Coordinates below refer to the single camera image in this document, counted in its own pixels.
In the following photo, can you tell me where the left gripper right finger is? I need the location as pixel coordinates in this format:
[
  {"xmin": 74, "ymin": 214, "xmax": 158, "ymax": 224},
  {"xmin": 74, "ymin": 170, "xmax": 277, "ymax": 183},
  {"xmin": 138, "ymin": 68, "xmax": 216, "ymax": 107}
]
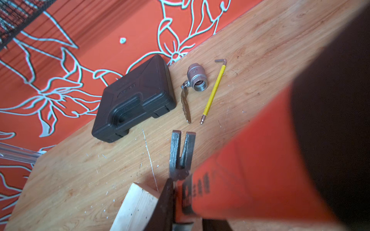
[{"xmin": 202, "ymin": 219, "xmax": 233, "ymax": 231}]

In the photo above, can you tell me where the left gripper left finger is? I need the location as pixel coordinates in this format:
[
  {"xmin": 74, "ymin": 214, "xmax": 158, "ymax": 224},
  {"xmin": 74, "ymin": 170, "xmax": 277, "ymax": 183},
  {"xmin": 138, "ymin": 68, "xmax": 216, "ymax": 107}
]
[{"xmin": 144, "ymin": 178, "xmax": 175, "ymax": 231}]

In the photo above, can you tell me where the light wooden block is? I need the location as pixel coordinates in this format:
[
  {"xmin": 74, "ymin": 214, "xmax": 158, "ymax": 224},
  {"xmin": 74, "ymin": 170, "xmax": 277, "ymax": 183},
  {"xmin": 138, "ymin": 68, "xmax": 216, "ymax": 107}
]
[{"xmin": 110, "ymin": 182, "xmax": 161, "ymax": 231}]

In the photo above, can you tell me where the orange black claw hammer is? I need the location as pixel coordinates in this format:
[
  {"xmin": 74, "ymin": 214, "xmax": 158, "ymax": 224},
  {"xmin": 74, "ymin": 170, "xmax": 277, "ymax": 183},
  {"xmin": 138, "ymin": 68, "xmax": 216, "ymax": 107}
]
[{"xmin": 175, "ymin": 6, "xmax": 370, "ymax": 231}]

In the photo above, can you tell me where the black plastic tool case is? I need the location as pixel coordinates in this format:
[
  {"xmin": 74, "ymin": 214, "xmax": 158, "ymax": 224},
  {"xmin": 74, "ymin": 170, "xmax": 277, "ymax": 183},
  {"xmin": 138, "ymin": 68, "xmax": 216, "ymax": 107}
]
[{"xmin": 92, "ymin": 55, "xmax": 176, "ymax": 143}]

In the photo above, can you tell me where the steel ball valve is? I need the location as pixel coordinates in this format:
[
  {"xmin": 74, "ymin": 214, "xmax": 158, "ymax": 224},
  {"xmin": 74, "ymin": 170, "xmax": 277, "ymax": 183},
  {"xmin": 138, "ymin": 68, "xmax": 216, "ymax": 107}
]
[{"xmin": 181, "ymin": 63, "xmax": 208, "ymax": 124}]

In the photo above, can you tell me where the yellow hex key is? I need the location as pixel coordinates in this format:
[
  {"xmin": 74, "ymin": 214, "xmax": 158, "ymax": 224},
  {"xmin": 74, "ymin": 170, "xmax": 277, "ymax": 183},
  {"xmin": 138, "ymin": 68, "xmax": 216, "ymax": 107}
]
[{"xmin": 200, "ymin": 59, "xmax": 227, "ymax": 125}]

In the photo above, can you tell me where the black wire wall basket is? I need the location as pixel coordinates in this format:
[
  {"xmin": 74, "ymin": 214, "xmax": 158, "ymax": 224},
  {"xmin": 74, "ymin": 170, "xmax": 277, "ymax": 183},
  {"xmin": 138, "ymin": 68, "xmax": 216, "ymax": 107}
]
[{"xmin": 1, "ymin": 0, "xmax": 56, "ymax": 49}]

